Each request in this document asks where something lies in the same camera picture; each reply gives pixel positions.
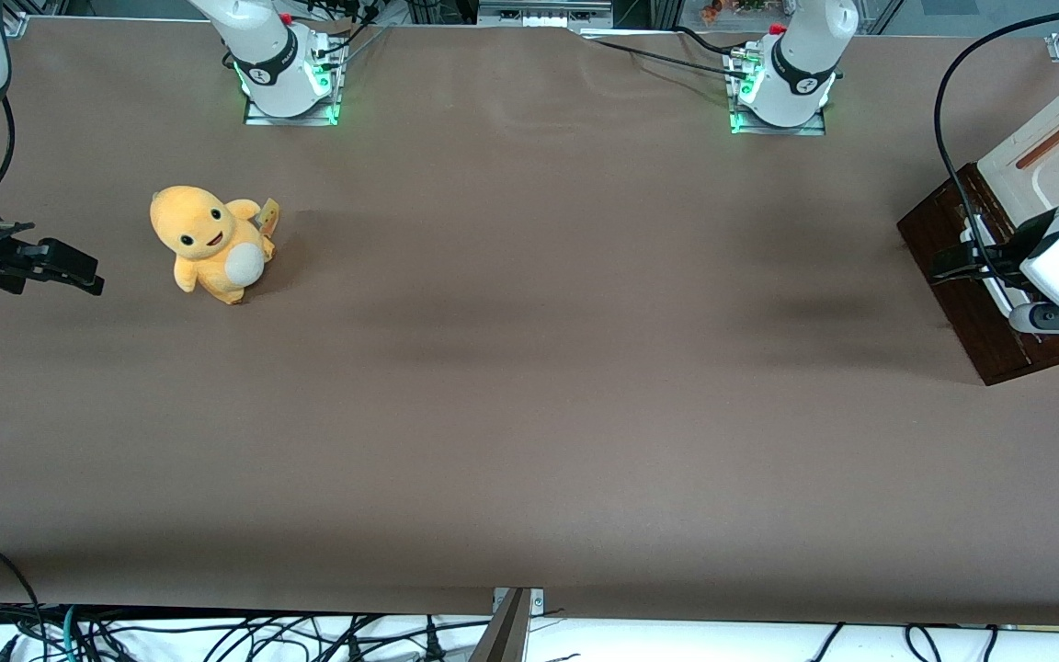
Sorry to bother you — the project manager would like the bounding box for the yellow plush toy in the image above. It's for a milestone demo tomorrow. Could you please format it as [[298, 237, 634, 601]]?
[[149, 185, 281, 306]]

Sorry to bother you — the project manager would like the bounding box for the brown table cover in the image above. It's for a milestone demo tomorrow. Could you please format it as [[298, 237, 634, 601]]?
[[0, 17, 1059, 628]]

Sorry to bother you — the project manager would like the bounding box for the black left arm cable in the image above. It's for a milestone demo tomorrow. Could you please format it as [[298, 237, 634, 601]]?
[[932, 7, 1059, 277]]

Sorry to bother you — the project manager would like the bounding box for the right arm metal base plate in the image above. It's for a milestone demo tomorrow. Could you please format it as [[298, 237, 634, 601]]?
[[244, 37, 347, 128]]

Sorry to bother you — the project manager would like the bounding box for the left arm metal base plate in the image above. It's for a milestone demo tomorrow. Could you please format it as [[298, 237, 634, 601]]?
[[728, 46, 829, 137]]

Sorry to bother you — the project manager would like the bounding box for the short black table cable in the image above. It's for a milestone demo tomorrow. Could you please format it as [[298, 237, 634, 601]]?
[[672, 26, 751, 58]]

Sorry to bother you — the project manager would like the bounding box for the black base cable bundle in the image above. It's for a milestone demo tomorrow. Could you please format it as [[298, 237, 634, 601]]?
[[312, 0, 394, 70]]

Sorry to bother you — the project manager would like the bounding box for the long black table cable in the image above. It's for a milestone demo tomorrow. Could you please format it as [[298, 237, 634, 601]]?
[[580, 35, 751, 82]]

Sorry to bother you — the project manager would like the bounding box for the grey aluminium frame rail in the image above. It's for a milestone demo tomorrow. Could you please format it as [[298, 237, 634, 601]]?
[[476, 0, 615, 29]]

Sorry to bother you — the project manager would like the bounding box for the silver corner bracket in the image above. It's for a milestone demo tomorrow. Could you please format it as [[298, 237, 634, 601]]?
[[491, 587, 546, 615]]

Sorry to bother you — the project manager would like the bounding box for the grey camera pole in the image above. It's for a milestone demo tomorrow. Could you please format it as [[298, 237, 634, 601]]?
[[468, 588, 532, 662]]

